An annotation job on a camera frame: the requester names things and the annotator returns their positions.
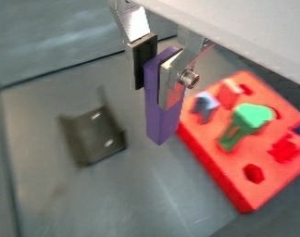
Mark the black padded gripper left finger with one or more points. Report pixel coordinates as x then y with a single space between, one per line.
140 40

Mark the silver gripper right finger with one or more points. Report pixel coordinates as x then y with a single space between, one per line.
176 70

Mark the purple rectangular block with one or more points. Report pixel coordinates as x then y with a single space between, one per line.
161 121

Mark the red shape sorting board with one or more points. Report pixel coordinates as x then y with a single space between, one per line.
264 162

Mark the blue grey notched block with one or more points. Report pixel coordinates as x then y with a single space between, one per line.
204 107

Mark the green arrow shaped block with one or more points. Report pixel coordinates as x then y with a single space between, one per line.
249 118

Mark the black curved holder stand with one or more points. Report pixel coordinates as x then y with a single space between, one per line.
94 136

